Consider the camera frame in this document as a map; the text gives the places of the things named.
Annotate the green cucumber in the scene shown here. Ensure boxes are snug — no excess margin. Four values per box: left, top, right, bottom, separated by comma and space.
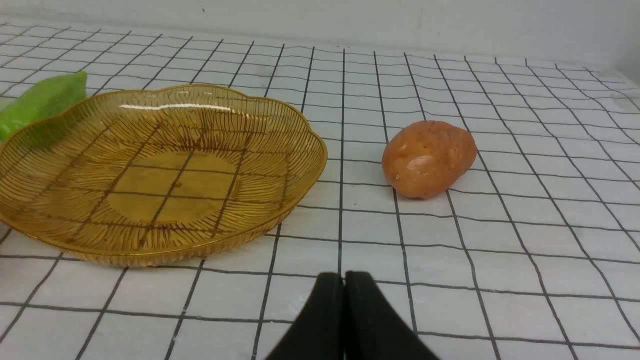
0, 71, 88, 142

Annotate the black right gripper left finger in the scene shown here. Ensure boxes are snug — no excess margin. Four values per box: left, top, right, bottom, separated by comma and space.
267, 272, 345, 360

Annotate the white checkered tablecloth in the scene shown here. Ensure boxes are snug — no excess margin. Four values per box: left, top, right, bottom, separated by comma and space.
1, 19, 639, 360

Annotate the brown potato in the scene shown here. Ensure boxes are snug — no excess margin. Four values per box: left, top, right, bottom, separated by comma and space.
381, 120, 478, 199

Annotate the amber glass plate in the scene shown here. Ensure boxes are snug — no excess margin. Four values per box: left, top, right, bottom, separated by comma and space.
1, 84, 328, 267

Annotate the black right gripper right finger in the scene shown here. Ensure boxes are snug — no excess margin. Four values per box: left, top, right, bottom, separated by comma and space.
343, 271, 438, 360

